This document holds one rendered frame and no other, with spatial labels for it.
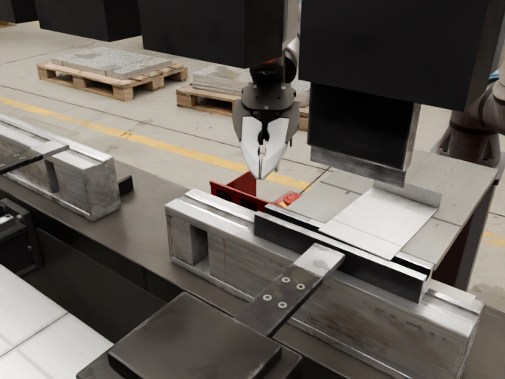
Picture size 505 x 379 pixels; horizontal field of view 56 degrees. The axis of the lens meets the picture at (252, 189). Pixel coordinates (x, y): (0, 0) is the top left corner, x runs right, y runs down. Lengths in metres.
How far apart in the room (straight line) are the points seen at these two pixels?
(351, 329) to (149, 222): 0.38
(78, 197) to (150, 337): 0.49
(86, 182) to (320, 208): 0.38
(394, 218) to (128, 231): 0.41
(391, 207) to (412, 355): 0.17
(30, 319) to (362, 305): 0.32
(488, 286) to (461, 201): 1.60
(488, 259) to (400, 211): 1.81
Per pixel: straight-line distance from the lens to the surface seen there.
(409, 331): 0.51
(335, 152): 0.47
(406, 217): 0.58
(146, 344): 0.36
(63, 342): 0.46
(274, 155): 0.61
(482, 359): 0.62
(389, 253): 0.51
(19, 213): 0.92
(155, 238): 0.75
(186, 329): 0.37
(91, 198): 0.80
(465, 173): 0.71
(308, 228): 0.55
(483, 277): 2.27
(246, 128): 0.64
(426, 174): 0.69
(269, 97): 0.66
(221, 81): 3.81
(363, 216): 0.57
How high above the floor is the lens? 1.29
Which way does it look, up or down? 29 degrees down
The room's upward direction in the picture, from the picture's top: straight up
